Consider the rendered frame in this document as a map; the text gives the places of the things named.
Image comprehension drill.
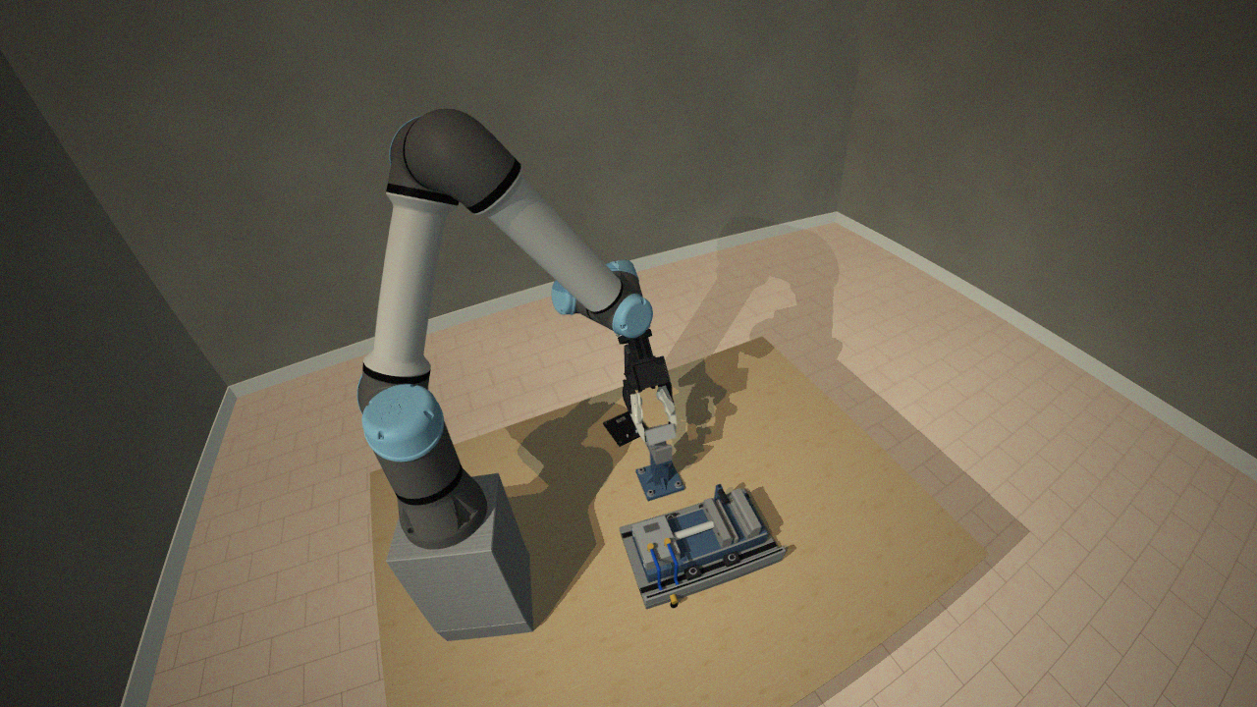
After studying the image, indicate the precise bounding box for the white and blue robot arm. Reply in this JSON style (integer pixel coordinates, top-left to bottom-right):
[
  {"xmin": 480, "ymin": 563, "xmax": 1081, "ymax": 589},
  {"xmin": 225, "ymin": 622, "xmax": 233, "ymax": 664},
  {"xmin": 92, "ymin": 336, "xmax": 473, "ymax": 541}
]
[{"xmin": 356, "ymin": 109, "xmax": 652, "ymax": 550}]

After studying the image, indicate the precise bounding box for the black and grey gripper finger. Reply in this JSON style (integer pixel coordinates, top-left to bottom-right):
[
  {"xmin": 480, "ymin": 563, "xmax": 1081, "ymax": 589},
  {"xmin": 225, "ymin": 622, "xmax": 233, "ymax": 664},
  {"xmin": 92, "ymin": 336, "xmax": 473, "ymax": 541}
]
[
  {"xmin": 623, "ymin": 379, "xmax": 645, "ymax": 442},
  {"xmin": 656, "ymin": 381, "xmax": 678, "ymax": 431}
]

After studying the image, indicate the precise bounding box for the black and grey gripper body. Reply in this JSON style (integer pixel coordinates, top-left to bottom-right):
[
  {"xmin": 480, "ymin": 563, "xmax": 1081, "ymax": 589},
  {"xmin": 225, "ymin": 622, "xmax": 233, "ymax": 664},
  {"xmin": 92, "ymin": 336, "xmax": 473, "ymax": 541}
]
[{"xmin": 618, "ymin": 330, "xmax": 671, "ymax": 392}]

